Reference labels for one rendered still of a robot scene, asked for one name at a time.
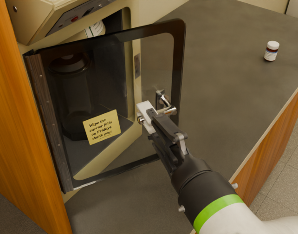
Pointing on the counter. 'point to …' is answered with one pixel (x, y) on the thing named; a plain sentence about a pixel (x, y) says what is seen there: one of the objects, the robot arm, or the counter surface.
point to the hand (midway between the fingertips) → (148, 116)
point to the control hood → (37, 17)
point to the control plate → (67, 16)
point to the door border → (50, 119)
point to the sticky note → (102, 127)
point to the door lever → (170, 110)
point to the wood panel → (21, 136)
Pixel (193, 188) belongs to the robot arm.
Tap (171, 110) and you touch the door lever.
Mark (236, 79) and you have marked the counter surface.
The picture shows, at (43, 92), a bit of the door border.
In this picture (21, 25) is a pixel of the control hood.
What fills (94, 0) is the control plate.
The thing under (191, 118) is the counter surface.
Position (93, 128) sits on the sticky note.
